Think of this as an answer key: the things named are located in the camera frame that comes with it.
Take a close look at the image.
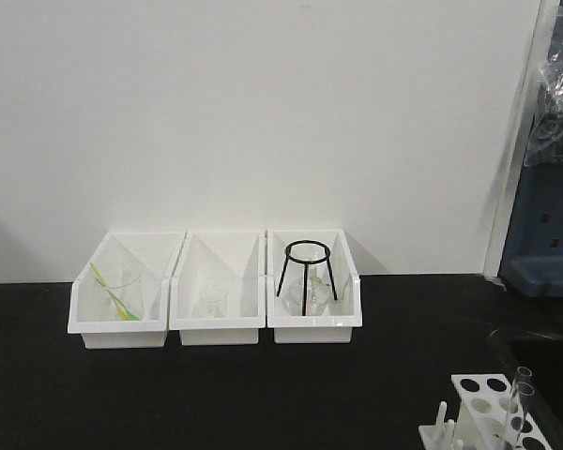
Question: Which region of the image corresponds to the clear glass test tube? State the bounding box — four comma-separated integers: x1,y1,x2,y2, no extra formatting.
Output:
500,366,535,449
498,381,535,450

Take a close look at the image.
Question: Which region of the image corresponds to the grey pegboard drying rack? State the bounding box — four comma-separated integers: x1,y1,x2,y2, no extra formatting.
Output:
499,1,563,297

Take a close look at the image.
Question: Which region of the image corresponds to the white test tube rack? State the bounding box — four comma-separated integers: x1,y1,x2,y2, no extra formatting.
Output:
418,374,551,450

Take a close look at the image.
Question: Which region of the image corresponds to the right white storage bin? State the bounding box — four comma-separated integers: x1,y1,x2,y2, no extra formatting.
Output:
266,230,362,344

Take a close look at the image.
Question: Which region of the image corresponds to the white storage bin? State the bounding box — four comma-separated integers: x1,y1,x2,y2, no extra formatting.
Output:
266,230,362,344
68,231,186,350
169,231,266,346

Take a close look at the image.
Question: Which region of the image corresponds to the clear round glass flask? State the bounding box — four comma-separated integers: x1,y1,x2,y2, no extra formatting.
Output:
276,252,338,316

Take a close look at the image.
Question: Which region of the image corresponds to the middle white storage bin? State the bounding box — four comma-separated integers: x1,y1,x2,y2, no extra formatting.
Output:
169,231,266,346

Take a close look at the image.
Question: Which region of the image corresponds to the clear glass beaker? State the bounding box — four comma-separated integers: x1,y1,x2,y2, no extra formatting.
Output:
192,284,227,318

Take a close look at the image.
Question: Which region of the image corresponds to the glass funnel with yellow stirrer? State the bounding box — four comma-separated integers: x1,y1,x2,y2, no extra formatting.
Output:
90,262,144,322

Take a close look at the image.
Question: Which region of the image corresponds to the left white storage bin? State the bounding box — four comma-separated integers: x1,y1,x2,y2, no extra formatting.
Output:
68,231,186,350

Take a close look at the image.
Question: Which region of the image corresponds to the plastic bag of pegs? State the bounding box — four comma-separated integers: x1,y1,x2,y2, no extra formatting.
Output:
525,41,563,167

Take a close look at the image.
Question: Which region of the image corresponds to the black lab sink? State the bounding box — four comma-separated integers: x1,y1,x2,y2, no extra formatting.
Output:
488,329,563,449

